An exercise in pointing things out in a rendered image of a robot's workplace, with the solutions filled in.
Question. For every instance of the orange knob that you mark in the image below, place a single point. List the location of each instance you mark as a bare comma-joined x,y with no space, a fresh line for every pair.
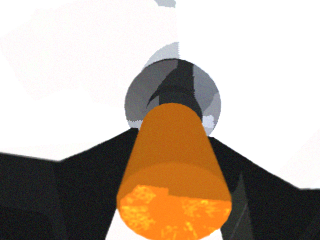
173,187

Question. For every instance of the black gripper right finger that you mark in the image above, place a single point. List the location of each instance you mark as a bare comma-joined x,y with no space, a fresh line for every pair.
263,205

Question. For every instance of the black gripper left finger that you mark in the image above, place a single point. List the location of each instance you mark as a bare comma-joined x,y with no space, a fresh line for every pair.
78,193

